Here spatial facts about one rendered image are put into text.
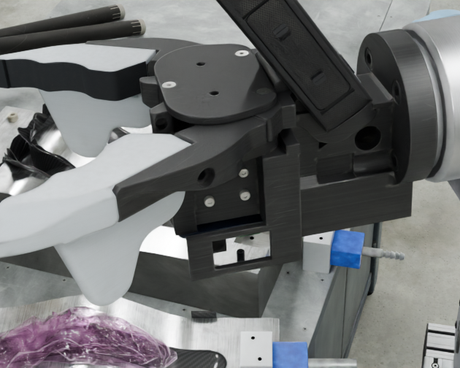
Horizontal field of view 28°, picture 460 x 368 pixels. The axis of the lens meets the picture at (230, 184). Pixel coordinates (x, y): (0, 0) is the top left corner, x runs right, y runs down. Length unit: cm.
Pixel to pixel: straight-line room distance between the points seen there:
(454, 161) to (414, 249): 202
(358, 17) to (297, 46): 140
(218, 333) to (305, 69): 74
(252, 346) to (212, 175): 70
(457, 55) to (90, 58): 17
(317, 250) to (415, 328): 106
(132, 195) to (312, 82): 9
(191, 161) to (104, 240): 5
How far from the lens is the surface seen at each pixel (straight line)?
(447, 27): 42
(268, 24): 36
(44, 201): 34
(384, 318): 226
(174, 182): 34
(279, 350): 106
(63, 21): 172
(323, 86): 38
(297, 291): 121
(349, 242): 122
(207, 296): 117
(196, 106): 38
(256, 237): 119
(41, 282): 126
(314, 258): 122
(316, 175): 42
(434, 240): 246
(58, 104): 47
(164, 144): 36
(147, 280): 119
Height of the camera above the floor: 169
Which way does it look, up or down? 40 degrees down
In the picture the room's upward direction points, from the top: 3 degrees counter-clockwise
